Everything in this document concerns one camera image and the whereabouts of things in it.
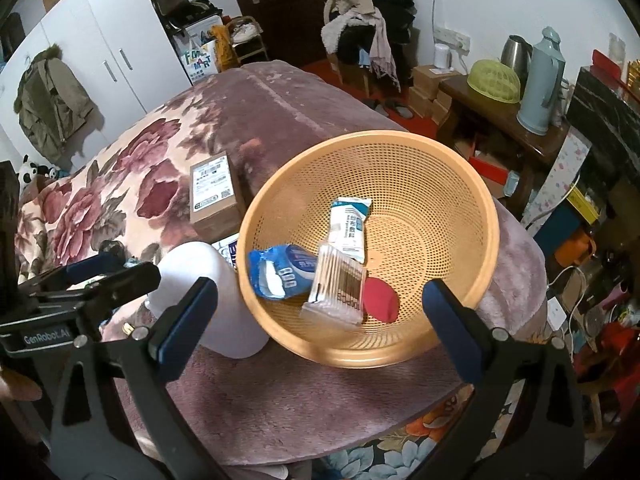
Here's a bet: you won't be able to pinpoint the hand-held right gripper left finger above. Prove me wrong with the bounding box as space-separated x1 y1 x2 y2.
50 276 223 480

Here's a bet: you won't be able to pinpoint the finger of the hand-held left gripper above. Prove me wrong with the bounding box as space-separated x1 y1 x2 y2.
19 251 125 298
36 261 162 327

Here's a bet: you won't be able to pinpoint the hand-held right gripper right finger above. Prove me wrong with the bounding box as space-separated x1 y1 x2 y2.
421 279 587 480

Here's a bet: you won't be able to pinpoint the red makeup sponge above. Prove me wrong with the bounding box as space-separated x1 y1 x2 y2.
361 279 400 323

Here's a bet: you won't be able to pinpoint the blue wet wipes packet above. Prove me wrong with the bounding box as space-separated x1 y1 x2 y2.
248 244 318 301

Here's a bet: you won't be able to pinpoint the cotton swab packet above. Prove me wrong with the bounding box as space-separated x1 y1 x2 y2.
300 241 368 331

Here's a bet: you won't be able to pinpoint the orange plastic basket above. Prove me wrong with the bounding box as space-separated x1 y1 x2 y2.
237 130 501 370

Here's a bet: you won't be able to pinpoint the white blue medical packet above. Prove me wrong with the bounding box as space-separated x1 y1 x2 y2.
327 196 373 267

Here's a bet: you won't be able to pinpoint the person's left hand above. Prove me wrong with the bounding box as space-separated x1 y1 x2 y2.
0 366 43 402

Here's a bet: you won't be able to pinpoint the white plastic jug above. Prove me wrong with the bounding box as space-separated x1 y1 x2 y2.
145 241 271 359

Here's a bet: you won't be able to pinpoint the white power adapter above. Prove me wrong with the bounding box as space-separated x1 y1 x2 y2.
546 297 568 333

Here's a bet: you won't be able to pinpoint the panda plush toy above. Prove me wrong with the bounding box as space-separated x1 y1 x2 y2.
17 154 58 186

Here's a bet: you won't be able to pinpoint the floral bed sheet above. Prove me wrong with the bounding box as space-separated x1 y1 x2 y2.
310 385 526 480

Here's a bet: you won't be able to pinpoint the brown cardboard box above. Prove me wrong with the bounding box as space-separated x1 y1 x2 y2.
189 154 251 243

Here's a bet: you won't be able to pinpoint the orange bag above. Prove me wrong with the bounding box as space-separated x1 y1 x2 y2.
555 232 598 273

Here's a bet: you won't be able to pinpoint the olive green jacket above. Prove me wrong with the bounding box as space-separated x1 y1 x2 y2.
14 45 96 166

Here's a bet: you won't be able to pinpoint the yellow box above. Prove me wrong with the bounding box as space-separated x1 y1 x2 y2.
565 185 601 223

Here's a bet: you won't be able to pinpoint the floral patterned panel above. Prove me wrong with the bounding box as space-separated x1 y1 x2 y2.
520 130 593 231

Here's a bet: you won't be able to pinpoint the wooden side table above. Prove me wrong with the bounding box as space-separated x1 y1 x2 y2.
437 72 571 216

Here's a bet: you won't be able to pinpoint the printed shopping bag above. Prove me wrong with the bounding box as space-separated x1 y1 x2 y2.
180 40 221 86

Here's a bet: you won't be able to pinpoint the dark slippers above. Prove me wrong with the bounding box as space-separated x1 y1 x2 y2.
375 100 413 120

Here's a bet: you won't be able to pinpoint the stack of small cardboard boxes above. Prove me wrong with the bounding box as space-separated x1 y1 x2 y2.
407 64 453 126

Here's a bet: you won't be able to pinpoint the white wardrobe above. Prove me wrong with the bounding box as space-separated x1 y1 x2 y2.
0 0 193 161

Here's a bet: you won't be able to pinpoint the yellow cloth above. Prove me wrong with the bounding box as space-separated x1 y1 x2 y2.
210 25 241 73

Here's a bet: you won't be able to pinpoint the green plastic colander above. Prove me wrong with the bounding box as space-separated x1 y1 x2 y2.
467 59 523 105

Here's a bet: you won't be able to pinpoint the small shoe rack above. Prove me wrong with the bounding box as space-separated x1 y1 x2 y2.
225 16 271 66

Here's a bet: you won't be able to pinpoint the black marble shelf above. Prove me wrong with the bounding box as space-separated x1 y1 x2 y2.
567 65 640 201

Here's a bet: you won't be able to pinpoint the grey blue thermos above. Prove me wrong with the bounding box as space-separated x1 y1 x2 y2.
516 26 568 136

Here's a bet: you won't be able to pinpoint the small white cup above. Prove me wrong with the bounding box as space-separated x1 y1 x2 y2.
432 42 456 72

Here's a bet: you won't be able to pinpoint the steel kettle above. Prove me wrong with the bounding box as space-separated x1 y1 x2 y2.
500 35 533 86

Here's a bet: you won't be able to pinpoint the dark wooden door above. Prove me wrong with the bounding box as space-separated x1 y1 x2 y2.
235 0 326 63

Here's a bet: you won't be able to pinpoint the red box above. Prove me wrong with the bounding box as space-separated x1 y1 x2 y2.
591 50 626 81

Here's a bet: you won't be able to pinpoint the pile of clothes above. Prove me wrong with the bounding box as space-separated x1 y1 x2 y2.
320 0 418 93

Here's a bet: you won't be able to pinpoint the wall power strip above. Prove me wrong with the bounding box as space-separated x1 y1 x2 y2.
432 25 472 53

